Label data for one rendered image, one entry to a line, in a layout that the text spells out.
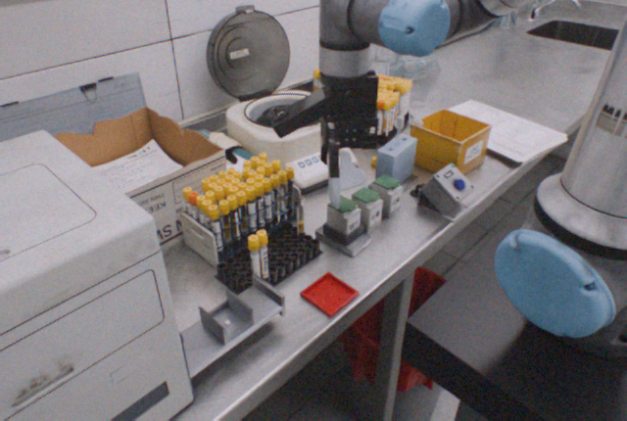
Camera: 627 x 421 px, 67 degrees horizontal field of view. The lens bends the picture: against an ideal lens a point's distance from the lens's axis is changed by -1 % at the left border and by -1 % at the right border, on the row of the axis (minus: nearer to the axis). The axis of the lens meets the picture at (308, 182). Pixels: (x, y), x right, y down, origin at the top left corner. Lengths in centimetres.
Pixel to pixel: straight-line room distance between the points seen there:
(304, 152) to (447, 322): 51
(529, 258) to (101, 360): 43
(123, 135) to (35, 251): 66
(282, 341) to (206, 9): 81
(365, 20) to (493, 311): 42
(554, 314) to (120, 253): 42
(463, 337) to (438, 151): 53
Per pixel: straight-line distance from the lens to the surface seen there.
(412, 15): 59
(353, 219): 85
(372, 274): 84
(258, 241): 73
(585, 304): 50
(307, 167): 103
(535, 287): 53
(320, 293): 80
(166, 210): 88
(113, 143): 111
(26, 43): 107
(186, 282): 84
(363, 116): 75
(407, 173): 107
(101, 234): 47
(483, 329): 69
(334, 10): 67
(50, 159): 62
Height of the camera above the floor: 144
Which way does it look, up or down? 32 degrees down
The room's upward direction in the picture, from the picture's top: straight up
